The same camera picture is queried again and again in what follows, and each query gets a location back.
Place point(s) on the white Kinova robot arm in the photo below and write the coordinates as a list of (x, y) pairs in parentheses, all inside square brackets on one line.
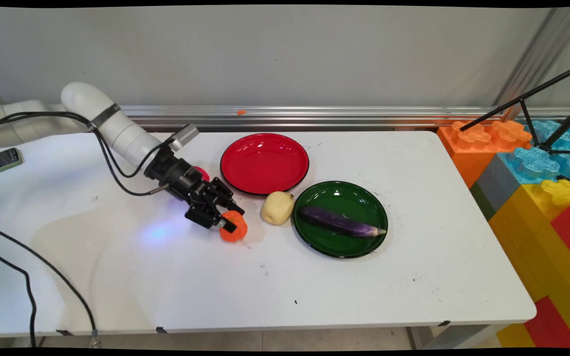
[(117, 128)]

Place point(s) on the orange toy mandarin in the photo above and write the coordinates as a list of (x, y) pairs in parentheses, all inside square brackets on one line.
[(235, 235)]

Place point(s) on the red plate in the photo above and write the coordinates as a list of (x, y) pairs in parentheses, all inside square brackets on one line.
[(265, 163)]

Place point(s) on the pale yellow toy potato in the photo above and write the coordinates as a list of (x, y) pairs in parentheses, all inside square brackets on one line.
[(277, 208)]

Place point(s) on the red toy apple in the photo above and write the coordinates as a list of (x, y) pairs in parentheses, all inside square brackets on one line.
[(203, 173)]

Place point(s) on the aluminium rail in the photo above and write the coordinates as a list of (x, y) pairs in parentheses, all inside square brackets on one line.
[(339, 118)]

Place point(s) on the colourful foam floor mat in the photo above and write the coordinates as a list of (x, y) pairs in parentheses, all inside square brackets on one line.
[(537, 165)]

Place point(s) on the dark green plate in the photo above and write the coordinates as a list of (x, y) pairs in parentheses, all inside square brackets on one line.
[(349, 202)]

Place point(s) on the smartphone in green case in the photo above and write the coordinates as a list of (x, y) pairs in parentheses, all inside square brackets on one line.
[(2, 162)]

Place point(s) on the dark green giant building block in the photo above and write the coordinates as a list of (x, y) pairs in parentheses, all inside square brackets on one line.
[(483, 202)]

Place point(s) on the black tripod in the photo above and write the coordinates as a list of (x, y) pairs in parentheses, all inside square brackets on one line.
[(527, 95)]

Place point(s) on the black table edge clip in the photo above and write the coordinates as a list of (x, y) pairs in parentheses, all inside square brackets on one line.
[(444, 323), (65, 333), (161, 329)]

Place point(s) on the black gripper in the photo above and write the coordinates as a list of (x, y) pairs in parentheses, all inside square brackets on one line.
[(186, 183)]

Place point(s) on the grey giant building block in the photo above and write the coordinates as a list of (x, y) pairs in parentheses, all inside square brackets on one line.
[(498, 185)]

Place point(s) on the purple toy eggplant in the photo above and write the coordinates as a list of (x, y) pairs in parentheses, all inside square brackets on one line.
[(339, 223)]

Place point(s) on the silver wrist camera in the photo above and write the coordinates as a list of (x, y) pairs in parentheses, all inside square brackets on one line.
[(184, 136)]

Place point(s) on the orange giant building block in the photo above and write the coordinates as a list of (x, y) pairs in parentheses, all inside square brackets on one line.
[(468, 148)]

